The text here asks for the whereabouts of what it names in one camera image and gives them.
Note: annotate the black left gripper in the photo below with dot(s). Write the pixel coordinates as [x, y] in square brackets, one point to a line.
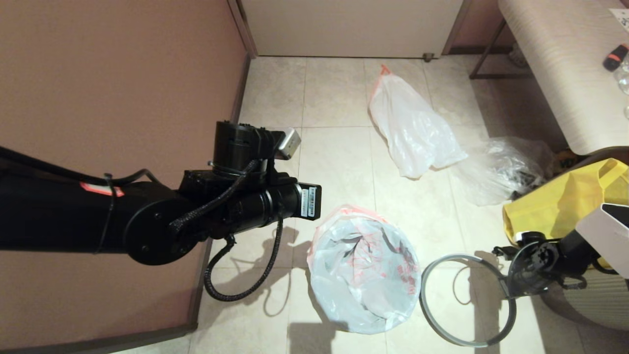
[275, 206]

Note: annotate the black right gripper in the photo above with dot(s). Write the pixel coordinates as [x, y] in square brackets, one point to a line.
[533, 268]

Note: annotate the new white red-printed bag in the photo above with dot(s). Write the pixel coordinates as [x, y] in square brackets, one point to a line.
[363, 285]

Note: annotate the white plastic bag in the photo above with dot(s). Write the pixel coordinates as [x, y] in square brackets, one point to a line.
[413, 128]

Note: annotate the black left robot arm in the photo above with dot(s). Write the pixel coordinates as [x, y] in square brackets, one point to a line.
[49, 216]

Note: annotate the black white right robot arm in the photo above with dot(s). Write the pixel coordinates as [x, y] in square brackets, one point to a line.
[599, 236]

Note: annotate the yellow fabric bag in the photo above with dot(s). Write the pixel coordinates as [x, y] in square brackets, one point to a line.
[550, 211]

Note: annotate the clear crumpled plastic bag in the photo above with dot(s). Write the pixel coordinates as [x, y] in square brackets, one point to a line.
[491, 167]

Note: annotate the beige ribbed round ottoman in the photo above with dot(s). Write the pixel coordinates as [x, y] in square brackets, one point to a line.
[599, 309]

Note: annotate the white door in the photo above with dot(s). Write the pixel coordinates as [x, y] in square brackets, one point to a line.
[354, 24]

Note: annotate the clear plastic bottle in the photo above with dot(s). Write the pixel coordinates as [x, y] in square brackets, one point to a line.
[624, 81]

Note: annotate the black orange marker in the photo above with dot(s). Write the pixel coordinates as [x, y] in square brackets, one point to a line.
[615, 57]

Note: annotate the white printed paper sheet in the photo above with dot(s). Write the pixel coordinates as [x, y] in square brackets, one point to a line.
[621, 18]

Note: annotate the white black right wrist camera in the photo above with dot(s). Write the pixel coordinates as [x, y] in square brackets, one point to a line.
[516, 241]

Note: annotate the dark metal table leg frame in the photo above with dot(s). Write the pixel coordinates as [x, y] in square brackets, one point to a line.
[496, 76]

